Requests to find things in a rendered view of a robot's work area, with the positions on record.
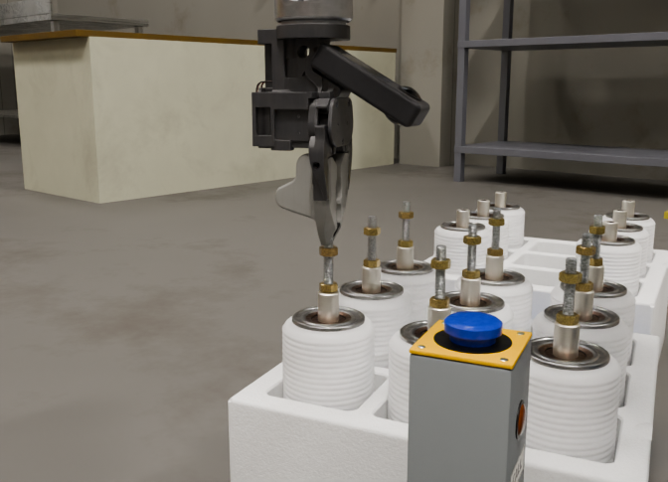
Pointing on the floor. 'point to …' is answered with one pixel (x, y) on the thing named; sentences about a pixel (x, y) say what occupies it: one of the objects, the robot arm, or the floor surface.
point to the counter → (158, 114)
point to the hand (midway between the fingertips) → (334, 232)
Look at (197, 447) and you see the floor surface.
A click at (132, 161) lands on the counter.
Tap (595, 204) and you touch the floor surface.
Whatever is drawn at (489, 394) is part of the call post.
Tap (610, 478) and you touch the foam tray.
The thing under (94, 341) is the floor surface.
